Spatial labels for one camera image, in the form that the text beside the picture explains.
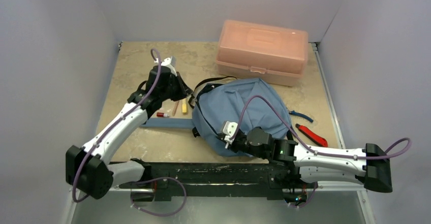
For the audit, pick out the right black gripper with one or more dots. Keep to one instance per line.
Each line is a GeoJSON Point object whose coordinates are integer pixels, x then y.
{"type": "Point", "coordinates": [236, 141]}

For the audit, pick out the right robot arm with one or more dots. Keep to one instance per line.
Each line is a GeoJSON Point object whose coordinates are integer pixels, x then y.
{"type": "Point", "coordinates": [368, 166]}

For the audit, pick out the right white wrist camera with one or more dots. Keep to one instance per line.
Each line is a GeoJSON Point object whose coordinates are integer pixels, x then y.
{"type": "Point", "coordinates": [228, 133]}

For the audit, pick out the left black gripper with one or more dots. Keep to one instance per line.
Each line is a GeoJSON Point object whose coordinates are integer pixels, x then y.
{"type": "Point", "coordinates": [183, 90]}

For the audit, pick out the yellow highlighter pen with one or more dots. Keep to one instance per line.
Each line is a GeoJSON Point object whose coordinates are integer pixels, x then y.
{"type": "Point", "coordinates": [184, 106]}

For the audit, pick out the blue handled pliers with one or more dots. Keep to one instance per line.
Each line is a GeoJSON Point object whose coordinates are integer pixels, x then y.
{"type": "Point", "coordinates": [294, 113]}

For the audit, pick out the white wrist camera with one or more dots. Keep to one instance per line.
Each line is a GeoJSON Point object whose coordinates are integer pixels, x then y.
{"type": "Point", "coordinates": [170, 62]}
{"type": "Point", "coordinates": [228, 133]}

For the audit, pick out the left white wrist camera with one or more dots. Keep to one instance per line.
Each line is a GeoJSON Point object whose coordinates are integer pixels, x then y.
{"type": "Point", "coordinates": [170, 62]}

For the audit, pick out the red utility knife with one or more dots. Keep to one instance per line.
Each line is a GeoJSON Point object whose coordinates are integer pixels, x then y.
{"type": "Point", "coordinates": [316, 139]}

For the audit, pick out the orange marker pen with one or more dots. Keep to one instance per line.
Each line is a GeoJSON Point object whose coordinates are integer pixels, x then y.
{"type": "Point", "coordinates": [174, 110]}

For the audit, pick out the blue student backpack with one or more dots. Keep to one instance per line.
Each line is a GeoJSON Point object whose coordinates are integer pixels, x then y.
{"type": "Point", "coordinates": [251, 102]}

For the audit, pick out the pink plastic storage box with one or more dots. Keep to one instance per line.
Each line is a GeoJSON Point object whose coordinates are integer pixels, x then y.
{"type": "Point", "coordinates": [277, 55]}

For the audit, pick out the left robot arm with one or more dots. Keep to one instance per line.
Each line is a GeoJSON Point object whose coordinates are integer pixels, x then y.
{"type": "Point", "coordinates": [87, 167]}

